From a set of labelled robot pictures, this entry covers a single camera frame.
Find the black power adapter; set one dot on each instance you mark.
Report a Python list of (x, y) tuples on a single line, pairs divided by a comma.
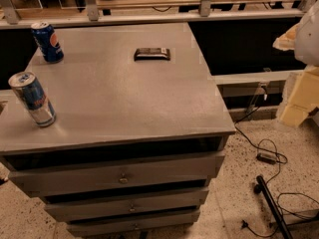
[(266, 158)]

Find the metal railing frame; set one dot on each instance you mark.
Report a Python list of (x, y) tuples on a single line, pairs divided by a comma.
[(20, 14)]

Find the grey drawer cabinet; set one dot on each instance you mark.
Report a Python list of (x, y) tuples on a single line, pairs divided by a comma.
[(135, 143)]

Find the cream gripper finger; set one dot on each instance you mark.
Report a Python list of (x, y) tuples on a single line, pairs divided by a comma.
[(300, 98), (287, 40)]

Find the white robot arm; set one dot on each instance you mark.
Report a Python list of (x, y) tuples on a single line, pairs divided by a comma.
[(307, 43)]

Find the black stand leg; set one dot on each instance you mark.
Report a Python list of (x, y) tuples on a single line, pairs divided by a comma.
[(261, 187)]

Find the blue pepsi can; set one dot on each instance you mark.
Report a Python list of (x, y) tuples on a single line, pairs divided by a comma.
[(47, 41)]

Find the silver blue red bull can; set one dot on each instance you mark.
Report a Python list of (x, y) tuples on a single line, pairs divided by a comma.
[(29, 91)]

